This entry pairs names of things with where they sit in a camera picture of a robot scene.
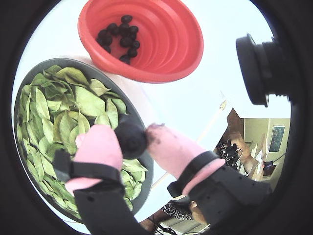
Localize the gripper finger with pink tip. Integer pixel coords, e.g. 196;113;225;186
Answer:
52;124;146;235
146;123;273;227

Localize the dark grey shallow bowl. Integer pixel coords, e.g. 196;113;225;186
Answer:
13;58;155;224

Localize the red collapsible silicone cup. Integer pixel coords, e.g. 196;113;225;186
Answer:
77;0;204;84

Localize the long thin wooden rod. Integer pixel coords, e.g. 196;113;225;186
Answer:
151;100;228;189

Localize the seated person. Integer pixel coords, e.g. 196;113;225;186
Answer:
161;199;208;225

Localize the framed teal wall picture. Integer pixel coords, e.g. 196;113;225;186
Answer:
268;125;286;153

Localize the black gripper camera module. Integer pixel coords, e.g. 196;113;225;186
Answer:
235;33;293;108

